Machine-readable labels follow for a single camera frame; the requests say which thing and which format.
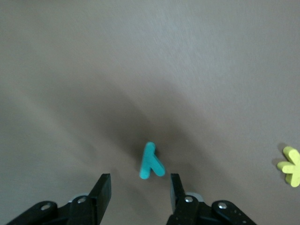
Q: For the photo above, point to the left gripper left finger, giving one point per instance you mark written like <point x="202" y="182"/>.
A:
<point x="103" y="187"/>

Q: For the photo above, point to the yellow foam letter k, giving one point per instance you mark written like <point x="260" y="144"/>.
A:
<point x="291" y="167"/>

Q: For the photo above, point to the teal foam letter y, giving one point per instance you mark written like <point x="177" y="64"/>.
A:
<point x="148" y="161"/>

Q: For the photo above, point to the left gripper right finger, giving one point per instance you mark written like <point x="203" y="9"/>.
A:
<point x="177" y="192"/>

